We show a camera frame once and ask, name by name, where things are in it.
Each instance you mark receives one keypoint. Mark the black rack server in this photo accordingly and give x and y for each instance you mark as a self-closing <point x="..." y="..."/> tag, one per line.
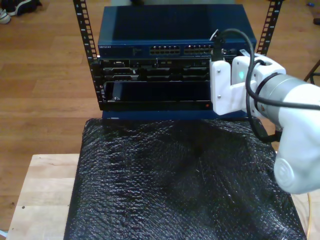
<point x="150" y="70"/>

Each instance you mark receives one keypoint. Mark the black bubble mat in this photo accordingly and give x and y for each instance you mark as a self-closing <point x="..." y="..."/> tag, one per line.
<point x="150" y="200"/>

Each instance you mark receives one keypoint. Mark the dark sneaker white sole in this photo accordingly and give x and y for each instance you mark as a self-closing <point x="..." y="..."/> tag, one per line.
<point x="25" y="6"/>

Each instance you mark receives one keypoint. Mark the black perforated rack post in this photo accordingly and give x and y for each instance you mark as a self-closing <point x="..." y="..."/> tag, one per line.
<point x="271" y="20"/>
<point x="85" y="37"/>

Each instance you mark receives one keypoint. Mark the blue network switch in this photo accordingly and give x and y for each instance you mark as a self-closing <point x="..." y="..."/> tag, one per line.
<point x="162" y="25"/>

